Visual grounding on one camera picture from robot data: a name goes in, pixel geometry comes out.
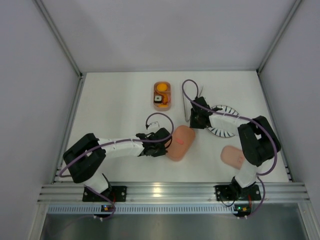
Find pink lunch box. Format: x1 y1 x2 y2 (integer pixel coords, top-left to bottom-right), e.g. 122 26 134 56
152 81 172 111
166 152 185 162

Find pink box lid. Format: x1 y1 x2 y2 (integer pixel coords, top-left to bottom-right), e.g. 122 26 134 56
165 125 196 155
220 145 245 170

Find striped round plate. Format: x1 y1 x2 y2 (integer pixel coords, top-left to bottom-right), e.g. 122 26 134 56
206 104 240 138

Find metal tongs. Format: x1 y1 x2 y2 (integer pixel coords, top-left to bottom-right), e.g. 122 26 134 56
181 79 204 123

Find yellow toy chicken drumstick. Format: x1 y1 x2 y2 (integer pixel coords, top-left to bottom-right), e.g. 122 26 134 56
157 104 168 108

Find black white sushi roll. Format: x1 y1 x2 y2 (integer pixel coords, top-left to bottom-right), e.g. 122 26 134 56
153 95 163 104

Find orange round toy food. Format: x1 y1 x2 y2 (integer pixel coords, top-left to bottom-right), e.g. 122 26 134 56
156 83 168 92

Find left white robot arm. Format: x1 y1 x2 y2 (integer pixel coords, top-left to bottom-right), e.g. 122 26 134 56
59 127 172 194

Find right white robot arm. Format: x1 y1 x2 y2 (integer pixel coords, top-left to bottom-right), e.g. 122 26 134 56
190 97 281 193

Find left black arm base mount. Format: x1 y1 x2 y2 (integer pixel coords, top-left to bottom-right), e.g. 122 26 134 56
82 186 127 203

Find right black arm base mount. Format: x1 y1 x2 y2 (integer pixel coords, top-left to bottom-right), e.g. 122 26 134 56
214 184 262 202

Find grey slotted cable duct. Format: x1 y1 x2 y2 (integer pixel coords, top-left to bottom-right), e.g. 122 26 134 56
47 203 236 215

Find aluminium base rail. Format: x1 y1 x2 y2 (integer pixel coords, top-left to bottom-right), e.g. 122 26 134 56
37 182 310 204

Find left aluminium frame post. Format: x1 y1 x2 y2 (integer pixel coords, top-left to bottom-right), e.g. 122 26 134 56
32 0 83 79

